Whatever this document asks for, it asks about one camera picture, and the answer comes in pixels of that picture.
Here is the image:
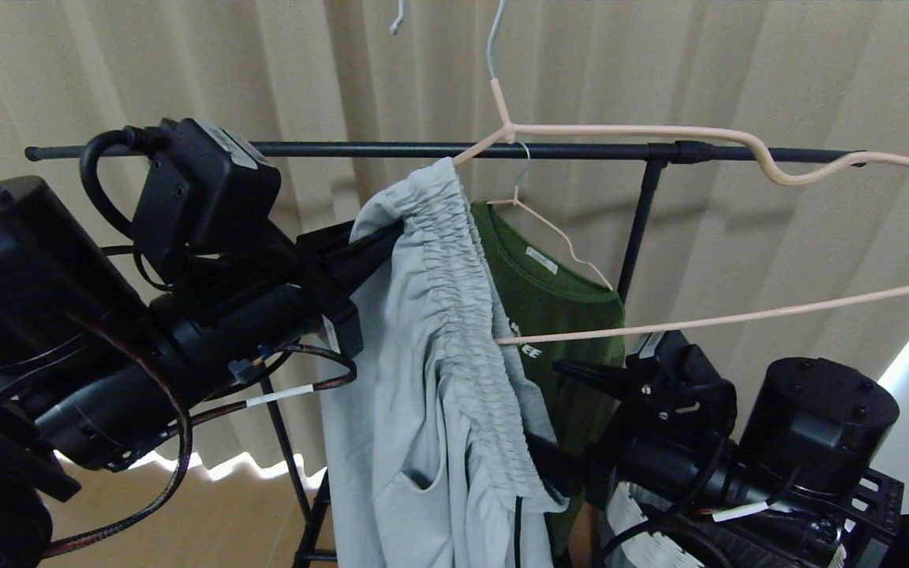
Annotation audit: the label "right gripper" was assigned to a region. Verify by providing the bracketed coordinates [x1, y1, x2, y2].
[524, 358, 749, 514]

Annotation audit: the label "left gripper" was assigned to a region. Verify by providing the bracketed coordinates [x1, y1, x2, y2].
[32, 227, 366, 474]

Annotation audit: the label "green printed t-shirt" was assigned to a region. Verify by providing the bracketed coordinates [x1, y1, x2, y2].
[470, 201, 627, 557]

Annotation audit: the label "pale grey shorts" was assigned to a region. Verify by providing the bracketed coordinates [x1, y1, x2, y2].
[319, 156, 574, 568]

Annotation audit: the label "pink clothes hanger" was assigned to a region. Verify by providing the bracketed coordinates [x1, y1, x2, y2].
[488, 142, 615, 291]
[388, 0, 909, 346]

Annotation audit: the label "white laundry basket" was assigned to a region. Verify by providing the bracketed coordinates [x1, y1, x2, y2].
[600, 481, 850, 568]

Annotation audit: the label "black clothes rack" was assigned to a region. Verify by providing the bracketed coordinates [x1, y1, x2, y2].
[24, 140, 867, 568]

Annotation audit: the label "beige curtain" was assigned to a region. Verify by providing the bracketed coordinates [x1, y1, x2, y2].
[0, 0, 909, 474]

